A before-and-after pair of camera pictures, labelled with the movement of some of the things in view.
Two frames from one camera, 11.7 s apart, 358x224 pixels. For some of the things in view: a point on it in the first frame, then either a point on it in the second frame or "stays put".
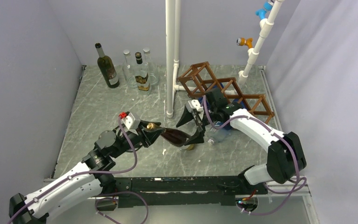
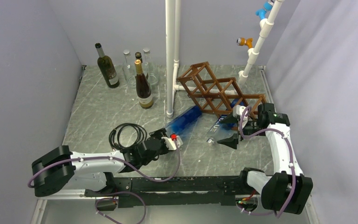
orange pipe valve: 242,41 stays put
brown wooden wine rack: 201,80 stays put
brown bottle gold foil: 172,136 → 143,88
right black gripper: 198,137 → 231,142
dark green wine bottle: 107,66 stays put
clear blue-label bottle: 200,99 → 184,123
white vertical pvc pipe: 172,17 stays put
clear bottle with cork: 128,71 stays put
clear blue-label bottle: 220,129 stays put
